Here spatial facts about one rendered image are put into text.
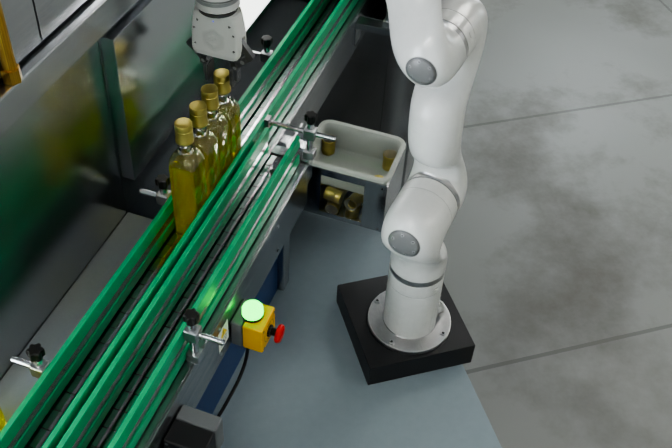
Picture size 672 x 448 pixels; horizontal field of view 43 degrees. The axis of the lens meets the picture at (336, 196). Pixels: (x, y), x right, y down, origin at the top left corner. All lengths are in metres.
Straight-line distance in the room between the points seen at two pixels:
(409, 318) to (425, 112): 0.54
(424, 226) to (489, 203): 1.88
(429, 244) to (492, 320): 1.47
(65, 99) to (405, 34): 0.60
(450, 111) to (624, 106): 2.70
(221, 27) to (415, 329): 0.77
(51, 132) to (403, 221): 0.65
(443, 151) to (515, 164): 2.13
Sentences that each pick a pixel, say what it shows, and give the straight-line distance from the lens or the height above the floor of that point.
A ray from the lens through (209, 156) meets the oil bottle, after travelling 1.73.
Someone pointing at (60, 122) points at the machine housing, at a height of 1.40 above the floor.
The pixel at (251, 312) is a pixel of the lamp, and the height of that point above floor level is 1.02.
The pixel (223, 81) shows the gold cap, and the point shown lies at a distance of 1.76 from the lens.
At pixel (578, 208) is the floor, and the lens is 3.57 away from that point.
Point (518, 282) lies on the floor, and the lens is 3.22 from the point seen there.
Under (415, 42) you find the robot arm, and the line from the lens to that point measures 1.38.
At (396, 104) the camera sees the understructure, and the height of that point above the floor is 0.61.
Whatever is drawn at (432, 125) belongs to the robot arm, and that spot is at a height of 1.42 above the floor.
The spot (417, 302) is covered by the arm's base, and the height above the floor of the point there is 0.95.
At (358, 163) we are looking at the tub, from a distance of 2.15.
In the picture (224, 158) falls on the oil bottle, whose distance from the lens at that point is 1.82.
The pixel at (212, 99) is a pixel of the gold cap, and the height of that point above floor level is 1.32.
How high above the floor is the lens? 2.36
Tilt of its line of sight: 44 degrees down
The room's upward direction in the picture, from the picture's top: 4 degrees clockwise
